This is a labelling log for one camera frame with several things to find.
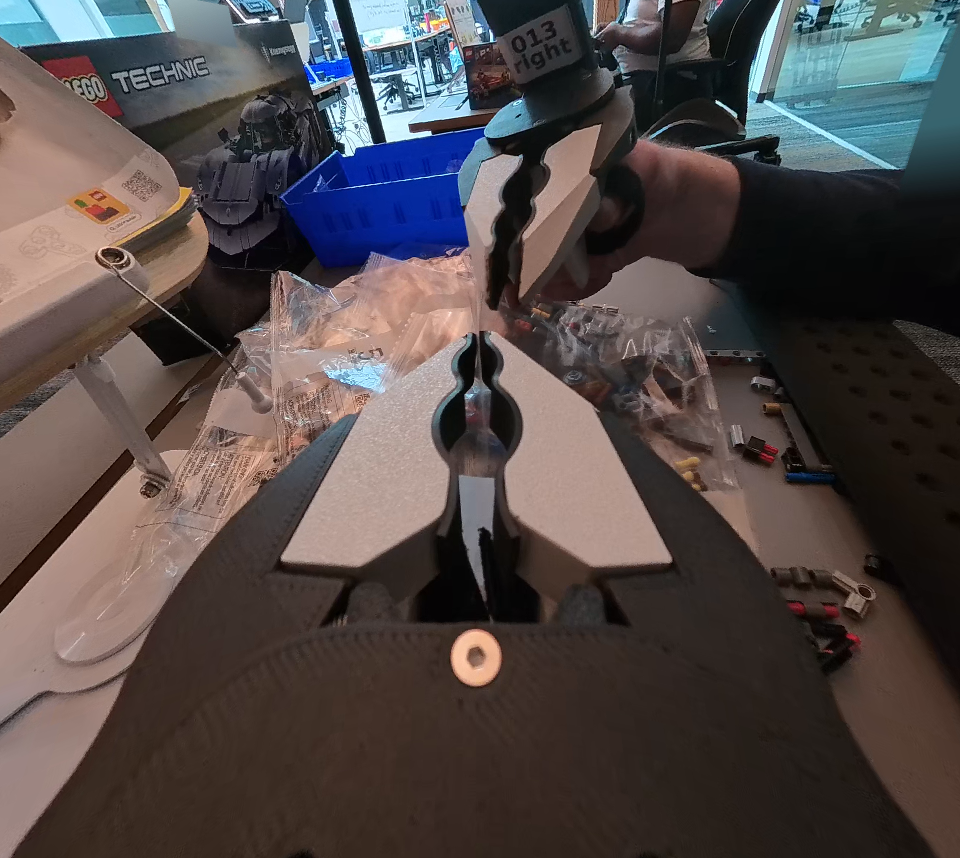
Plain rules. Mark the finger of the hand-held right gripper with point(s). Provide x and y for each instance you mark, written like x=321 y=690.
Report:
x=484 y=198
x=566 y=213

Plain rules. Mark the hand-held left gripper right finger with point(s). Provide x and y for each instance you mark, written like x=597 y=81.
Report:
x=585 y=498

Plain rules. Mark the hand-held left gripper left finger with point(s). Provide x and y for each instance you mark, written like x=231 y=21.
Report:
x=375 y=498

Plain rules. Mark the small clear bag toy pieces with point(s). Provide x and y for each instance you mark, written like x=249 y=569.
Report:
x=652 y=378

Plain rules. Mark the person's right forearm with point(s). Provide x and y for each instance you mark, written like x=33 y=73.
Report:
x=840 y=236

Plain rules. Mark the small toy set box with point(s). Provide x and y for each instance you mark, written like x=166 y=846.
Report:
x=487 y=78

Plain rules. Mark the large dark toy set box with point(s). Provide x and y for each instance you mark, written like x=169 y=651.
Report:
x=247 y=86

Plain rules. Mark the toy set instruction booklet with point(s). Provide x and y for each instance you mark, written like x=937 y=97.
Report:
x=75 y=146

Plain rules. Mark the person's right hand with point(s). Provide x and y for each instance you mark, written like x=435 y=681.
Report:
x=682 y=206

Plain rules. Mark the blue plastic bin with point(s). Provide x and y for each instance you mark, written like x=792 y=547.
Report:
x=375 y=213
x=420 y=153

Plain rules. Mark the wooden table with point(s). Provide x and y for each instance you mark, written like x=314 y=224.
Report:
x=450 y=116

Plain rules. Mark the clear plastic bag white label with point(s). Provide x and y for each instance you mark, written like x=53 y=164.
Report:
x=420 y=303

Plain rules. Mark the clear bag with printed warnings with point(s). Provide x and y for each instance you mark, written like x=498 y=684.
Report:
x=217 y=476

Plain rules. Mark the small white toy cylinder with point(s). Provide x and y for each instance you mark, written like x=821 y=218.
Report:
x=736 y=437

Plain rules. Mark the black toy piece red pins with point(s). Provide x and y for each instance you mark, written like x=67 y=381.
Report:
x=757 y=452

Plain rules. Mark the black pole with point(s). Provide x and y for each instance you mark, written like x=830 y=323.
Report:
x=345 y=18

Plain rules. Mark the long white toy beam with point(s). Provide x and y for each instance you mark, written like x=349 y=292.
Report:
x=735 y=353

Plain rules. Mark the black toy connector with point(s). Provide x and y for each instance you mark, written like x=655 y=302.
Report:
x=791 y=458

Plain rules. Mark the white toy clip piece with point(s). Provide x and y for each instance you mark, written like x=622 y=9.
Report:
x=763 y=383

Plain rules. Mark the long grey toy beam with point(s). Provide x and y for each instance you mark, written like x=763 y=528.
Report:
x=799 y=434

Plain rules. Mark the blue toy axle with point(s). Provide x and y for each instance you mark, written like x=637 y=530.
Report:
x=810 y=477

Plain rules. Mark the grey toy connector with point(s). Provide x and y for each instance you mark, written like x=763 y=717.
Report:
x=799 y=577

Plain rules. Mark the red and grey toy pins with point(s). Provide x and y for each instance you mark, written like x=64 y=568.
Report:
x=814 y=609

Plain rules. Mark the white toy connector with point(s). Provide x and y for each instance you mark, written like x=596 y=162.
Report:
x=855 y=596

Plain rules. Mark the black toy piece red stripe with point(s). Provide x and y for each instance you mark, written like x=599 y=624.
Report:
x=836 y=649

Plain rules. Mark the small black toy piece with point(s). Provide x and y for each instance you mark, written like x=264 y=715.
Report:
x=874 y=563

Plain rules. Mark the black perforated pad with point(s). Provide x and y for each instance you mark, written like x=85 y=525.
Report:
x=885 y=423

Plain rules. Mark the wooden book stand white legs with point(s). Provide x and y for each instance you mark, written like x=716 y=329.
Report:
x=176 y=258

